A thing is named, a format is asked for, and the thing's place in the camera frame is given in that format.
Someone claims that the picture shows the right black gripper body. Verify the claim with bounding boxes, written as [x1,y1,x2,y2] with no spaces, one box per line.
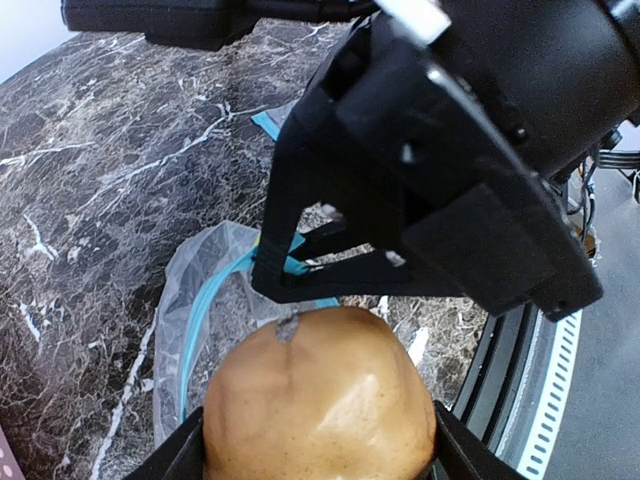
[301,1,639,319]

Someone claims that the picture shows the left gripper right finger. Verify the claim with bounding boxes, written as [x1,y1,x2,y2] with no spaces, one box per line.
[434,401,524,480]

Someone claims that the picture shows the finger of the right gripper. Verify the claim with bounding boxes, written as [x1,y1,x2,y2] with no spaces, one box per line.
[279,252,466,303]
[252,99,400,303]

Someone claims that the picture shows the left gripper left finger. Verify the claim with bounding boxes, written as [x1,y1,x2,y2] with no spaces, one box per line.
[125,407,205,480]

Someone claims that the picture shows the zip bag with blue zipper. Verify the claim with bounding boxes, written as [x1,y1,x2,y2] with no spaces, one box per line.
[152,110,351,451]

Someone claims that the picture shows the pink perforated plastic basket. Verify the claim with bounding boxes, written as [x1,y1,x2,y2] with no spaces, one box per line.
[0,429,25,480]

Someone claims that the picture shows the white slotted cable duct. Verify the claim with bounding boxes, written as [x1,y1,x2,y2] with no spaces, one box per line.
[516,310,583,479]

